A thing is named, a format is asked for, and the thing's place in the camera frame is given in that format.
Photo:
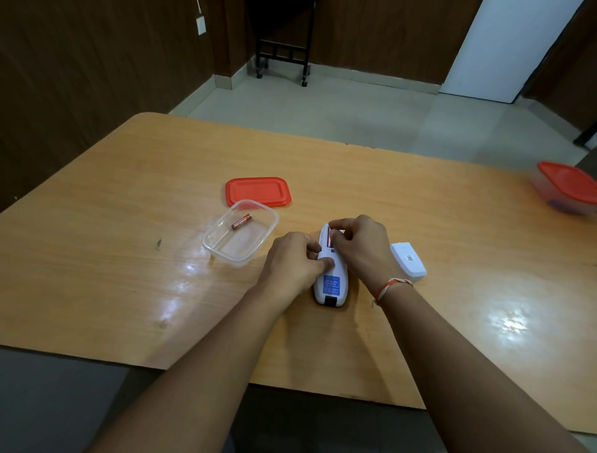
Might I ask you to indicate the person's right thumb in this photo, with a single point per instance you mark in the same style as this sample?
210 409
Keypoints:
338 240

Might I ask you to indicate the copper battery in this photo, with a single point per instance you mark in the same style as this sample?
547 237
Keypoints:
329 237
241 221

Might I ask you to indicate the white wall socket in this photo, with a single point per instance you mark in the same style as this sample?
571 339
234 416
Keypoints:
201 24

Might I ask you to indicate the white battery cover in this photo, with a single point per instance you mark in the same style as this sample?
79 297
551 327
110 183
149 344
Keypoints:
408 259

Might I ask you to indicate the person's left hand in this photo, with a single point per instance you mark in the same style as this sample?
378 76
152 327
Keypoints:
289 266

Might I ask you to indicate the red container lid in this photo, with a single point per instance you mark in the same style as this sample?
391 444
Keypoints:
258 191

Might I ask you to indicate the person's right forearm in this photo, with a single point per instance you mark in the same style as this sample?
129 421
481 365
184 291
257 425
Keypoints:
466 373

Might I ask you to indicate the person's left forearm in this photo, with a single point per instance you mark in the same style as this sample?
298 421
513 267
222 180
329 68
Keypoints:
196 387

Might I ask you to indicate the person's left thumb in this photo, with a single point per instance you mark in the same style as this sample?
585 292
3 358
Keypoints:
322 265

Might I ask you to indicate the red thread wristband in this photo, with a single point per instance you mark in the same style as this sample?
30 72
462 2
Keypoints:
391 285

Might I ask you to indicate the black wheeled stand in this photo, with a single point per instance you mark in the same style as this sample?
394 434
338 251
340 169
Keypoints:
282 46

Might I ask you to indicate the white remote control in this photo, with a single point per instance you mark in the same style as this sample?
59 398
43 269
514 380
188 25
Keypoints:
332 284

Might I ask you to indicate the white door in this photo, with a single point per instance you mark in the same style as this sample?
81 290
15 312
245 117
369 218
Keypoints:
506 46

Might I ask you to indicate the lidded clear plastic container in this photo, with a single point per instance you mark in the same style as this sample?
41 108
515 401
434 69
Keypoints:
566 188

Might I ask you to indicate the person's right hand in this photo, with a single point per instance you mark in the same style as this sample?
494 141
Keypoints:
366 249

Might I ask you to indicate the black furniture leg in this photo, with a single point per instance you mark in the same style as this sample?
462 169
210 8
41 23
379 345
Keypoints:
586 135

